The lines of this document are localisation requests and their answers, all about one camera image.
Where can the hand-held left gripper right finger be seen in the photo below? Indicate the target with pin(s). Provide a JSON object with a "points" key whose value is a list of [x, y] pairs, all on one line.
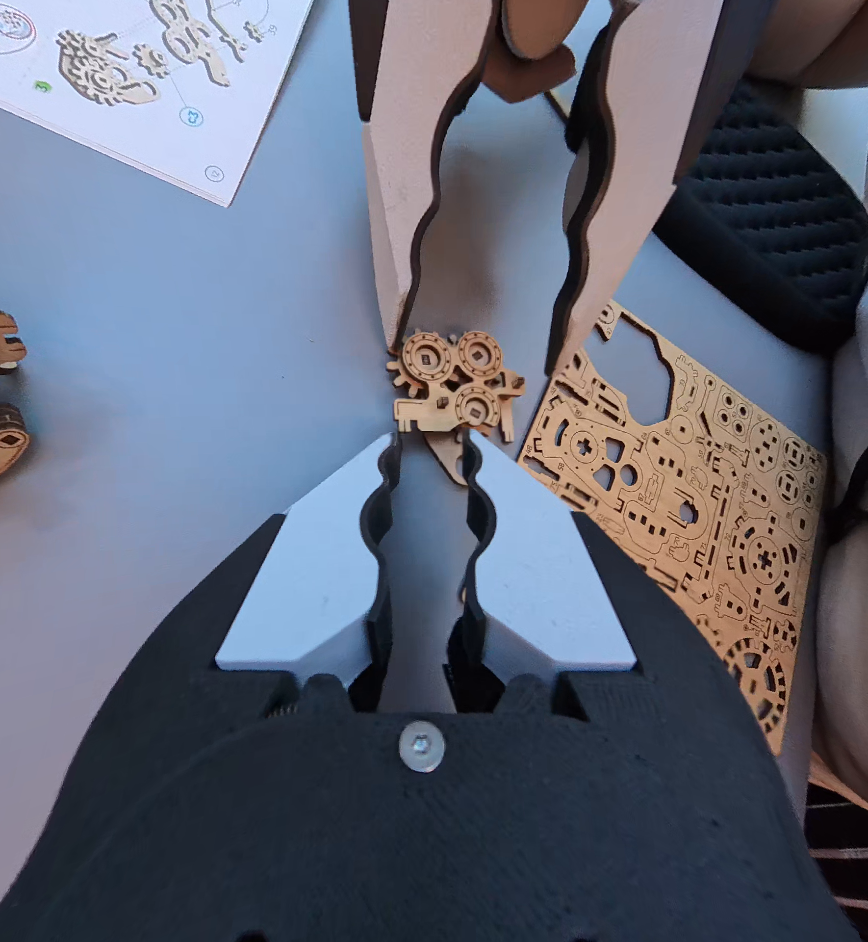
{"points": [[552, 589]]}

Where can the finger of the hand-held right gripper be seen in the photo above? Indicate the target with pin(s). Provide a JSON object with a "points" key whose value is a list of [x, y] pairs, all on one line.
{"points": [[404, 110], [647, 110]]}

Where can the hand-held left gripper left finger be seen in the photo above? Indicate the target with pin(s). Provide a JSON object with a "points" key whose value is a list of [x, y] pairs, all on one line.
{"points": [[301, 589]]}

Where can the wooden gear assembly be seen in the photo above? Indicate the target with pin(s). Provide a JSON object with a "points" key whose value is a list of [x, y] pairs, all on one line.
{"points": [[449, 460]]}

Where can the person's right forearm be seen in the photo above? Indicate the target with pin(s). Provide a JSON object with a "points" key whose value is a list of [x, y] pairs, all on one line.
{"points": [[831, 37]]}

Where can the person's right hand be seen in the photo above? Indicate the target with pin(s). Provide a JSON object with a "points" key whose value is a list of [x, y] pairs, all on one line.
{"points": [[544, 29]]}

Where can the black padded cushion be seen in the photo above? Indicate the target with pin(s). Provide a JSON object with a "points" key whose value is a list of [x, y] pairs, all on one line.
{"points": [[772, 221]]}

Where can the laser-cut wooden parts sheet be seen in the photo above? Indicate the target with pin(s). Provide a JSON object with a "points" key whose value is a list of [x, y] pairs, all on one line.
{"points": [[699, 500]]}

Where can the white instruction booklet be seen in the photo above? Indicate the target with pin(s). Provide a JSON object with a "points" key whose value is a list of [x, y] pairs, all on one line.
{"points": [[147, 110]]}

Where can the striped dark cloth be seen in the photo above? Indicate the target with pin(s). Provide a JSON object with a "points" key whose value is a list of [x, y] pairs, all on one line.
{"points": [[853, 846]]}

